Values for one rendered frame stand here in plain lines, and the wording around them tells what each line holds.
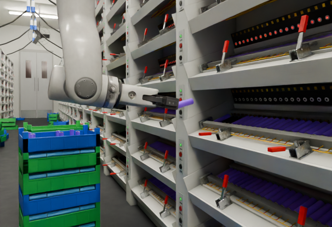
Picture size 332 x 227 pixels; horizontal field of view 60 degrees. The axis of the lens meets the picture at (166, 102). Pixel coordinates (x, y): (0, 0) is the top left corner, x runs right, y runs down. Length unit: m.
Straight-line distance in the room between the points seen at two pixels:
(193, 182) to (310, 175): 0.50
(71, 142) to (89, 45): 0.67
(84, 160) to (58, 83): 0.63
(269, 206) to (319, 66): 0.38
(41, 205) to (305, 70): 1.05
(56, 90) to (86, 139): 0.59
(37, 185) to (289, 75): 0.99
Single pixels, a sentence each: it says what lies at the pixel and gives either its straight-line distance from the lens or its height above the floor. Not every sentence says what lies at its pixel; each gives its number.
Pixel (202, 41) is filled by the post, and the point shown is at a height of 0.80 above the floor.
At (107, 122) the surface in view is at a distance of 2.33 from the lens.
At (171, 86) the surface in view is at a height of 0.65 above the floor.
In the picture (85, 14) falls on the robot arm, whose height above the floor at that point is 0.80.
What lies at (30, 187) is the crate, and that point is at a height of 0.27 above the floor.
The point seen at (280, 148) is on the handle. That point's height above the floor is 0.51.
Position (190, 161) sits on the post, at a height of 0.39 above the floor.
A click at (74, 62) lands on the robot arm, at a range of 0.63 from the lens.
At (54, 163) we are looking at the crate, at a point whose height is 0.35.
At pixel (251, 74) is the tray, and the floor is 0.66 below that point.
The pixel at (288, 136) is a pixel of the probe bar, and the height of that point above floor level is 0.52.
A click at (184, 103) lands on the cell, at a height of 0.59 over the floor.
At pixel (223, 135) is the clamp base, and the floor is 0.50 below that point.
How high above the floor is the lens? 0.60
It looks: 1 degrees down
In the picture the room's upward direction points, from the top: straight up
